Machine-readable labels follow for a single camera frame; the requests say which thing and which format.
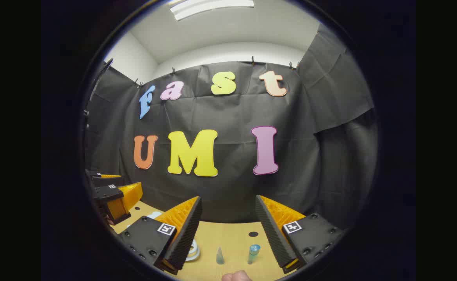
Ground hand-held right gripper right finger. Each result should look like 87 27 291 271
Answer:
255 195 345 274

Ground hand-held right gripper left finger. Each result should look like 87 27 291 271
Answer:
118 196 203 275

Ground small pale blue suitcase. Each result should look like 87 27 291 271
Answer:
147 211 201 262

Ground blue translucent bottle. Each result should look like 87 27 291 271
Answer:
247 244 261 265

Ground black backdrop cloth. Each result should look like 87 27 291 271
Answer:
84 23 379 231

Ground ceiling light panel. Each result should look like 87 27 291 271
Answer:
169 0 254 21

